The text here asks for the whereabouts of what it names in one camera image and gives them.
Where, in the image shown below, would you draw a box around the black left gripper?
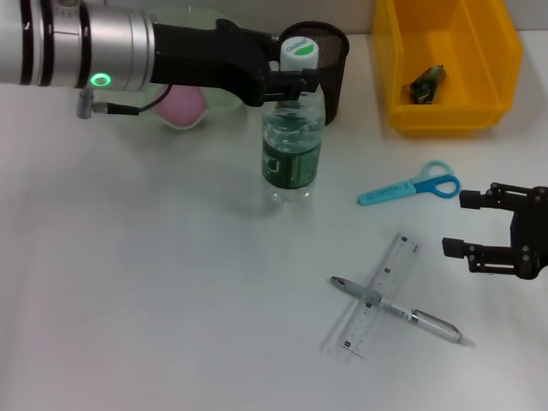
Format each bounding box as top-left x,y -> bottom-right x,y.
151,18 -> 321,109

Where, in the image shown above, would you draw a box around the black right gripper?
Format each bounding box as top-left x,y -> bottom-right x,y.
441,182 -> 548,281

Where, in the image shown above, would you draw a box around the clear green-label water bottle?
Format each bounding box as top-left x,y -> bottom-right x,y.
259,36 -> 327,206

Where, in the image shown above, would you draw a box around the pink peach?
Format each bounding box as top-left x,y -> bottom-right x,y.
152,84 -> 210,128

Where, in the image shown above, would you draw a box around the green plastic wrapper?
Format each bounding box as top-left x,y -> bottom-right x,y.
401,63 -> 449,105

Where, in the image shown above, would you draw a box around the black mesh pen holder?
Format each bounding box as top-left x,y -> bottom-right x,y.
280,21 -> 351,127

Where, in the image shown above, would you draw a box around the translucent green fruit plate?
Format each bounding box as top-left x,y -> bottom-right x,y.
96,3 -> 263,145

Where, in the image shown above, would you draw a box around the blue capped scissors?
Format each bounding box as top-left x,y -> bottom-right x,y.
357,159 -> 462,207

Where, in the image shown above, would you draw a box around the clear grey pen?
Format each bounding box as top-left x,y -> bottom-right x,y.
330,276 -> 474,348

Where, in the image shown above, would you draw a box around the clear plastic ruler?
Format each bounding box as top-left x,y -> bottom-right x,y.
340,233 -> 421,359

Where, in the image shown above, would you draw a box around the yellow plastic bin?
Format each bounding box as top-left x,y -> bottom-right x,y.
371,0 -> 524,138

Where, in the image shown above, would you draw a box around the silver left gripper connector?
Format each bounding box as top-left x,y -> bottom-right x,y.
75,88 -> 99,121

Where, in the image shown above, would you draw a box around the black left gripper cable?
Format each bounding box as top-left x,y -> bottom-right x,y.
94,83 -> 174,116

